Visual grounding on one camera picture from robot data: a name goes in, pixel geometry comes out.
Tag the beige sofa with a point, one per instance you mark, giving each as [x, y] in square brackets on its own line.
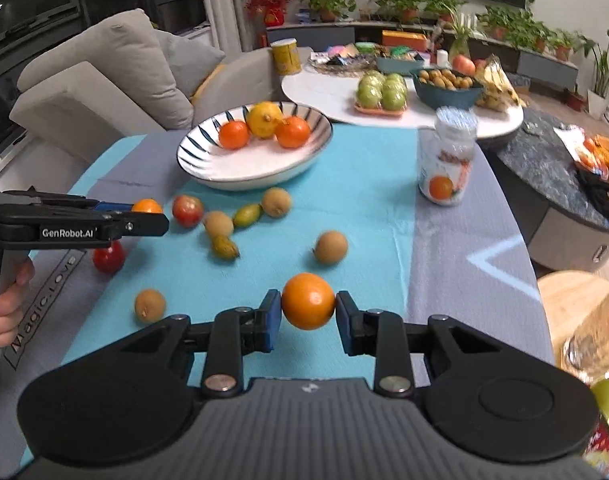
[83, 113]

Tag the vitamin jar white lid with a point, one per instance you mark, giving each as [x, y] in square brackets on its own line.
[446, 155]

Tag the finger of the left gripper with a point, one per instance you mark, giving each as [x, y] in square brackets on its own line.
[106, 206]

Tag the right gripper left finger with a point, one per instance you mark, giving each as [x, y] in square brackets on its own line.
[233, 334]

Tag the yellow lemon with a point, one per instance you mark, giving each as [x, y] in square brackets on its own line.
[263, 119]

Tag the teal snack basket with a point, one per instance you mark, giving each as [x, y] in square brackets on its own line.
[402, 65]

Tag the yellow bowl of oranges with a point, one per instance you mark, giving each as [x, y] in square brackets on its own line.
[593, 154]

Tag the orange fruit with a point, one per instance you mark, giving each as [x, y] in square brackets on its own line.
[308, 301]

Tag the striped white ceramic bowl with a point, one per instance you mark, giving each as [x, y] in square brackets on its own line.
[258, 164]

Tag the round wooden side table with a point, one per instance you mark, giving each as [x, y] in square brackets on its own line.
[568, 297]

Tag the person's left hand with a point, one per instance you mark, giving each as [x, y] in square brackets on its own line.
[11, 302]

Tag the large orange mandarin front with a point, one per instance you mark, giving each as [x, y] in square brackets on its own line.
[292, 132]

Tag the beige back cushion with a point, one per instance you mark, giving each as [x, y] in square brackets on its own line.
[125, 49]

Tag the teal bowl of longans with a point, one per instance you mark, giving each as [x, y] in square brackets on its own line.
[440, 88]

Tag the grey throw pillow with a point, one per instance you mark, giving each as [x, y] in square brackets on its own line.
[190, 60]

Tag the small green kumquat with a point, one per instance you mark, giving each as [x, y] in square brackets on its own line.
[247, 215]

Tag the small orange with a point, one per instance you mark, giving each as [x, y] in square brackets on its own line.
[147, 205]

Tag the potted green plant left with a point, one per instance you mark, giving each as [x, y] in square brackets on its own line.
[330, 11]

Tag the yellowish kumquat fruit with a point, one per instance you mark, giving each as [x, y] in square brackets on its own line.
[224, 248]

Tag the red plum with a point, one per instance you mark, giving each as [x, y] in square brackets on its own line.
[187, 211]
[109, 260]

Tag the black cloth on marble table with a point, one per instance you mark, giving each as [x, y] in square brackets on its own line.
[595, 189]

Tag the red apple on table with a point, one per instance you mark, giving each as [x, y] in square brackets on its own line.
[462, 64]

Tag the tray of green apples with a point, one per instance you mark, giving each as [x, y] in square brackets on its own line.
[381, 95]

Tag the glass snack plate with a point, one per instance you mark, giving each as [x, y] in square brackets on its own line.
[341, 66]

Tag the blue grey tablecloth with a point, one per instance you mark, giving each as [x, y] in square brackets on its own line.
[405, 255]

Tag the glass mug with spoon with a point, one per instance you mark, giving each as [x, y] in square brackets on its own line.
[586, 351]

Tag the green apple side table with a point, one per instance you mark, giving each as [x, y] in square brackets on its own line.
[600, 392]

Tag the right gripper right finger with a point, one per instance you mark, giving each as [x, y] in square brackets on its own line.
[383, 335]

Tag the banana bunch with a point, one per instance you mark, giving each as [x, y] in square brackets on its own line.
[498, 93]

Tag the dark marble round table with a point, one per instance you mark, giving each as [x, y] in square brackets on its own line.
[561, 228]

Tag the yellow tin can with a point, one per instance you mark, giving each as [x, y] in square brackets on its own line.
[286, 56]

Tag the white round coffee table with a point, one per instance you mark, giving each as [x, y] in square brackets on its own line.
[337, 98]

